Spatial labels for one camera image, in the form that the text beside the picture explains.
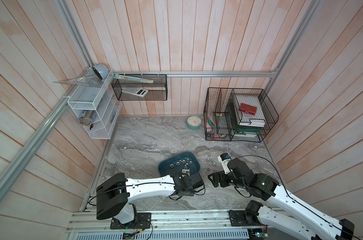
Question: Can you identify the teal plastic storage box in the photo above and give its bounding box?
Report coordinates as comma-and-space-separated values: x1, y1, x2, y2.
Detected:
158, 152, 201, 176

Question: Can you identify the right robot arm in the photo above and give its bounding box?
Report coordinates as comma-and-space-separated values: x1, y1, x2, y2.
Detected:
208, 154, 355, 240

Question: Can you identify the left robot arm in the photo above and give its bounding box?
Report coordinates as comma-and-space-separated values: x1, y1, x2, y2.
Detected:
95, 173, 205, 229

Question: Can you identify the green round clock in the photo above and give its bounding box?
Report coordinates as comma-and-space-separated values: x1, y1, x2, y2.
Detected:
186, 116, 203, 130

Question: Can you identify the stack of books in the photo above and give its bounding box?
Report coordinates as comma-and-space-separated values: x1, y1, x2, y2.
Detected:
228, 94, 267, 139

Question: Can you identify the red notebook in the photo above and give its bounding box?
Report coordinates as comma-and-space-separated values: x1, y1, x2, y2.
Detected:
239, 103, 258, 116

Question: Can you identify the white calculator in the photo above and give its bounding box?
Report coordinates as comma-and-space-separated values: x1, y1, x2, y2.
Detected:
122, 88, 148, 98

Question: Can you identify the clear triangle ruler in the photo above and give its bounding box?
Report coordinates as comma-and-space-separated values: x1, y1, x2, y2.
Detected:
54, 75, 103, 88

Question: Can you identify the blue round speaker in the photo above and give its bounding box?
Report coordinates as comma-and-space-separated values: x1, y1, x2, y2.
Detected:
92, 64, 109, 81

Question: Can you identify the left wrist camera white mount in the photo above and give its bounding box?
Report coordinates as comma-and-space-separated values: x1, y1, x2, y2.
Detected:
181, 169, 190, 176

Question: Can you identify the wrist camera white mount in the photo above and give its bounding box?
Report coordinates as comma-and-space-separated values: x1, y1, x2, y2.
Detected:
218, 153, 231, 174
181, 169, 190, 176

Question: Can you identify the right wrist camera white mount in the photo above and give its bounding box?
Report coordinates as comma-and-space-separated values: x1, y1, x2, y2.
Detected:
218, 153, 231, 174

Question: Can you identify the black wire desk organizer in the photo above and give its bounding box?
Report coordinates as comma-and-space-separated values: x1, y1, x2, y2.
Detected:
204, 88, 279, 143

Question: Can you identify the black wire wall basket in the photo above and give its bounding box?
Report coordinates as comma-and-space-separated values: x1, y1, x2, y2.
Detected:
111, 74, 168, 101

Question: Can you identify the white wire wall shelf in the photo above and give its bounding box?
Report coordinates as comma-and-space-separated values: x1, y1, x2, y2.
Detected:
67, 69, 121, 140

